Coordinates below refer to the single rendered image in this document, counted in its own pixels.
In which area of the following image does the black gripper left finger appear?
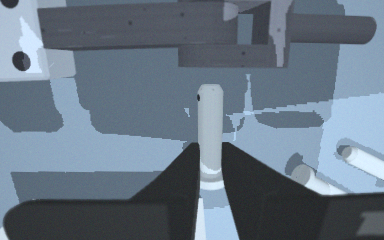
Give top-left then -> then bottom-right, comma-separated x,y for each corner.
3,143 -> 200,240

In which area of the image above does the dark grey flat bar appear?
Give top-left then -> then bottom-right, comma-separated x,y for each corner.
37,1 -> 238,51

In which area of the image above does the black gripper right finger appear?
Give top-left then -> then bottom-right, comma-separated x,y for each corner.
221,142 -> 384,240

